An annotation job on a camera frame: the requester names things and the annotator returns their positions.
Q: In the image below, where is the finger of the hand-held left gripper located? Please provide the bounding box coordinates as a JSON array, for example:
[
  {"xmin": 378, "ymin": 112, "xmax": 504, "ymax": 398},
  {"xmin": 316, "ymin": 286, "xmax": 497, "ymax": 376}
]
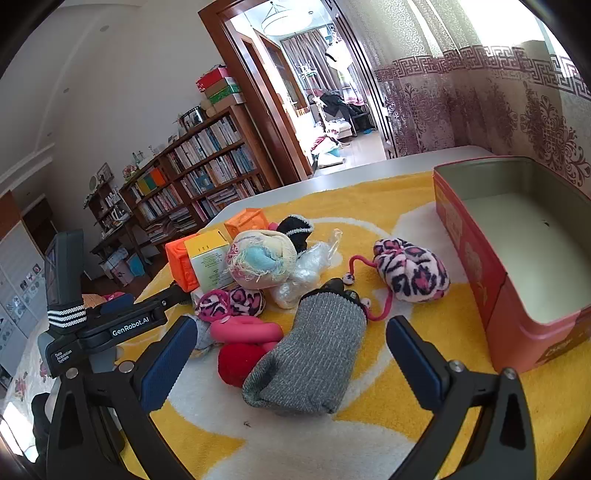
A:
[{"xmin": 133, "ymin": 281, "xmax": 195, "ymax": 319}]

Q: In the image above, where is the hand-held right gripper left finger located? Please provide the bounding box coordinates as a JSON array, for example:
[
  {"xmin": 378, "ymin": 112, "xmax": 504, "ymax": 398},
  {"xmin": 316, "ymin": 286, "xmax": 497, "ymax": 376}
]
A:
[{"xmin": 44, "ymin": 316, "xmax": 199, "ymax": 480}]

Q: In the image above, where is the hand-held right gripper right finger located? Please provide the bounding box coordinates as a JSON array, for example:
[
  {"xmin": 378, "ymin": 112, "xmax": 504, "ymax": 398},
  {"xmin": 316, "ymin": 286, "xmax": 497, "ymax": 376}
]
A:
[{"xmin": 385, "ymin": 316, "xmax": 539, "ymax": 480}]

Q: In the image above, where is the small grey sock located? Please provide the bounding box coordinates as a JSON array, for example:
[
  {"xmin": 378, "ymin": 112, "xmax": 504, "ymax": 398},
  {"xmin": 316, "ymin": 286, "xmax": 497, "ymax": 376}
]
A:
[{"xmin": 192, "ymin": 316, "xmax": 219, "ymax": 352}]

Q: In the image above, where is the yellow and white carton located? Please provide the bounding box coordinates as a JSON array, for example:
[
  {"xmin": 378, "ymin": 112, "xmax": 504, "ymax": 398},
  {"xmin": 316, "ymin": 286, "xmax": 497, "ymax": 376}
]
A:
[{"xmin": 184, "ymin": 230, "xmax": 235, "ymax": 292}]

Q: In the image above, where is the red pom-pom ball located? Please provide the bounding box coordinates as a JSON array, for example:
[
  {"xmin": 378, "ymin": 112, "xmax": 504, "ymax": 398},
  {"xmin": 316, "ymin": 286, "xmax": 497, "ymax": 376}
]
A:
[{"xmin": 217, "ymin": 343, "xmax": 267, "ymax": 388}]

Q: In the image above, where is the leopard print sock with cord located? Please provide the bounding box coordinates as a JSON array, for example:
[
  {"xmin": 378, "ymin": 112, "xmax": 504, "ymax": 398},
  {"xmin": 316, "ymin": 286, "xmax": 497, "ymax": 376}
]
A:
[{"xmin": 344, "ymin": 237, "xmax": 451, "ymax": 321}]

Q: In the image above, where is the grey knit sock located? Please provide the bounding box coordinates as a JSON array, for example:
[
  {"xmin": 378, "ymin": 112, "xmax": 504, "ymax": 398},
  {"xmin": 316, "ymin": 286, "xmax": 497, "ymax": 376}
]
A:
[{"xmin": 241, "ymin": 278, "xmax": 370, "ymax": 417}]

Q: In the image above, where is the pastel sock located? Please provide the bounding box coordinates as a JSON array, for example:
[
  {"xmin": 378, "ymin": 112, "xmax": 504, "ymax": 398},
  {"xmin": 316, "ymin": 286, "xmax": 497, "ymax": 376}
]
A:
[{"xmin": 225, "ymin": 228, "xmax": 298, "ymax": 291}]

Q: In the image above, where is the orange toy cube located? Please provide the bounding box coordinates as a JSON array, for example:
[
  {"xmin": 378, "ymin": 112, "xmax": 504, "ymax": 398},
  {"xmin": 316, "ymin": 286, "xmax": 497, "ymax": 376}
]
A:
[
  {"xmin": 165, "ymin": 237, "xmax": 200, "ymax": 292},
  {"xmin": 224, "ymin": 208, "xmax": 271, "ymax": 241}
]

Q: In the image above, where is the red tin box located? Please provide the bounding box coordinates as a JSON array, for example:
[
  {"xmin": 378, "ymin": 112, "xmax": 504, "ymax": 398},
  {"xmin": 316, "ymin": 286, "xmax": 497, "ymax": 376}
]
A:
[{"xmin": 433, "ymin": 156, "xmax": 591, "ymax": 374}]

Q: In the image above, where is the white roll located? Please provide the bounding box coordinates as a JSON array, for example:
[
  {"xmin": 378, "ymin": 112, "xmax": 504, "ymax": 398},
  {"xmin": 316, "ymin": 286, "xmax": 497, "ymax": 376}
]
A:
[{"xmin": 271, "ymin": 274, "xmax": 324, "ymax": 309}]

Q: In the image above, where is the black sock with white trim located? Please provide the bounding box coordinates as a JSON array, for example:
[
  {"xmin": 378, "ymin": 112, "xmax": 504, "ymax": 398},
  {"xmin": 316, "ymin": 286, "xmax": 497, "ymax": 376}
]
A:
[{"xmin": 276, "ymin": 213, "xmax": 315, "ymax": 256}]

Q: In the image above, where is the dark wooden display shelf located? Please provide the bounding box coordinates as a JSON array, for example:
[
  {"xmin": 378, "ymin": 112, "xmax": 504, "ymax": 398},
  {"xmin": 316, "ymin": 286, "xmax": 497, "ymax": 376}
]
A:
[{"xmin": 82, "ymin": 176, "xmax": 156, "ymax": 283}]

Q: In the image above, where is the pink rubber toy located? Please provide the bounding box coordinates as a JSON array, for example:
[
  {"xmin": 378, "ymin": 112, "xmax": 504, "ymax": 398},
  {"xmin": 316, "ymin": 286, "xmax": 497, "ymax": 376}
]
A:
[{"xmin": 209, "ymin": 315, "xmax": 283, "ymax": 346}]

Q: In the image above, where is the white wardrobe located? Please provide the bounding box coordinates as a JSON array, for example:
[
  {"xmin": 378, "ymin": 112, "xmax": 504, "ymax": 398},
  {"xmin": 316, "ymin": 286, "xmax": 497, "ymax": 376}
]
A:
[{"xmin": 0, "ymin": 191, "xmax": 63, "ymax": 389}]

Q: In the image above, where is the wooden bookshelf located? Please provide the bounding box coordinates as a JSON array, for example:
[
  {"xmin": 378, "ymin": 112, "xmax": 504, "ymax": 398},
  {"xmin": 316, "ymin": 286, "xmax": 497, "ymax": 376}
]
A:
[{"xmin": 119, "ymin": 104, "xmax": 283, "ymax": 246}]

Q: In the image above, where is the clear plastic bag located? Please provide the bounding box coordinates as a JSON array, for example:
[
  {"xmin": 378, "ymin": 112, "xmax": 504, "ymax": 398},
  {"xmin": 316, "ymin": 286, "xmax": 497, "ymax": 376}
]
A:
[{"xmin": 295, "ymin": 228, "xmax": 344, "ymax": 283}]

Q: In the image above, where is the yellow and white blanket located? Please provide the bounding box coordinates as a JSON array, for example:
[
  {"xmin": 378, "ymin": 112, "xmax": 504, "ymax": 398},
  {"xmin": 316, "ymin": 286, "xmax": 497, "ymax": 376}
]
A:
[{"xmin": 124, "ymin": 171, "xmax": 591, "ymax": 480}]

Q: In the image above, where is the brown cardboard box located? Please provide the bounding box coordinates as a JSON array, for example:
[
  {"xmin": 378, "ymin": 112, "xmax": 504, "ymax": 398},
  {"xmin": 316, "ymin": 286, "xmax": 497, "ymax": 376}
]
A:
[{"xmin": 203, "ymin": 95, "xmax": 245, "ymax": 117}]

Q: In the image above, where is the green cardboard box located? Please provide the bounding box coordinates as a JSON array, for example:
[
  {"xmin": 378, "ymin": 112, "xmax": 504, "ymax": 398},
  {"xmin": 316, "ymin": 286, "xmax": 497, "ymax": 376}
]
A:
[{"xmin": 205, "ymin": 78, "xmax": 242, "ymax": 101}]

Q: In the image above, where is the red cardboard box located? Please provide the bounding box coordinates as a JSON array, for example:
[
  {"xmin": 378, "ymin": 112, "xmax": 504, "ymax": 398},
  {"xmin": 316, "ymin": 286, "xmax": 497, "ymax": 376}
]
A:
[{"xmin": 196, "ymin": 67, "xmax": 232, "ymax": 94}]

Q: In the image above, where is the patterned curtain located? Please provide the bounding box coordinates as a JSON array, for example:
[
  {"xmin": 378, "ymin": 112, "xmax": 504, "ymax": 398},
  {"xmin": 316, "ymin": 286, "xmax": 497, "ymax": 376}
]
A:
[{"xmin": 337, "ymin": 0, "xmax": 591, "ymax": 188}]

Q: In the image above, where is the round ceiling lamp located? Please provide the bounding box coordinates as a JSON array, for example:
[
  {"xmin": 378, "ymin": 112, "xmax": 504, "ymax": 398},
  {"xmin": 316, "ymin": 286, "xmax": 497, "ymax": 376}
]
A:
[{"xmin": 262, "ymin": 1, "xmax": 304, "ymax": 36}]

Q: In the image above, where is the photo frame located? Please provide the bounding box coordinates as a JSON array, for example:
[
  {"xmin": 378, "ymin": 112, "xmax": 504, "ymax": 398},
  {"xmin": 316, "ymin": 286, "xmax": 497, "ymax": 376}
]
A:
[{"xmin": 177, "ymin": 106, "xmax": 206, "ymax": 133}]

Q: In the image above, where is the wooden door frame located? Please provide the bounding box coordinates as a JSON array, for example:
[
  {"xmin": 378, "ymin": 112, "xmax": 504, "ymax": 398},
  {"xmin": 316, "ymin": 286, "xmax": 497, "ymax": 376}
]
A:
[{"xmin": 198, "ymin": 0, "xmax": 352, "ymax": 182}]

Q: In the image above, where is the dark sliding door frame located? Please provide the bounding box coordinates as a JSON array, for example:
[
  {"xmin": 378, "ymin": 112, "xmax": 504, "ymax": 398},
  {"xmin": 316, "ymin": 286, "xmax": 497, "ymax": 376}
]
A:
[{"xmin": 335, "ymin": 11, "xmax": 399, "ymax": 161}]

